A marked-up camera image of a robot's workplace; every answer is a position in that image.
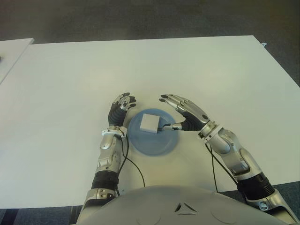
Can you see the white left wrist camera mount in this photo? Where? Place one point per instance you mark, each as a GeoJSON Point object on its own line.
{"type": "Point", "coordinates": [109, 131]}

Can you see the white charger block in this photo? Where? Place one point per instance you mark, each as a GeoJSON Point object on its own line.
{"type": "Point", "coordinates": [150, 123]}

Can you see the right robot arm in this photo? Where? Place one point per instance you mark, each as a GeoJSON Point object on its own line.
{"type": "Point", "coordinates": [243, 159]}

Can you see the neighbouring white table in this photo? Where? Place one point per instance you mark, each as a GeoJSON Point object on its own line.
{"type": "Point", "coordinates": [11, 56]}

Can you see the blue round plate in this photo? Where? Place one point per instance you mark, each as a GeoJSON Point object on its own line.
{"type": "Point", "coordinates": [152, 145]}

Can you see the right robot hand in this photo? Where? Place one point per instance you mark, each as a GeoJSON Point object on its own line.
{"type": "Point", "coordinates": [192, 114]}

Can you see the small white floor object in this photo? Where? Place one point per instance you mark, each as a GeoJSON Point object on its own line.
{"type": "Point", "coordinates": [264, 44]}

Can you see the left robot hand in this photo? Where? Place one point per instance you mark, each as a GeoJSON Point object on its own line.
{"type": "Point", "coordinates": [117, 114]}

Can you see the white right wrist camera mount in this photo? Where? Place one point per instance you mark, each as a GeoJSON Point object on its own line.
{"type": "Point", "coordinates": [211, 132]}

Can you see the table leg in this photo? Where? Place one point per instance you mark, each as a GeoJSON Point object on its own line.
{"type": "Point", "coordinates": [75, 215]}

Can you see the grey robot torso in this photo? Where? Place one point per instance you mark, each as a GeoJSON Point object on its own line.
{"type": "Point", "coordinates": [180, 208]}

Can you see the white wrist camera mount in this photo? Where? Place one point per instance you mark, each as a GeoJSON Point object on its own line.
{"type": "Point", "coordinates": [211, 132]}
{"type": "Point", "coordinates": [109, 131]}

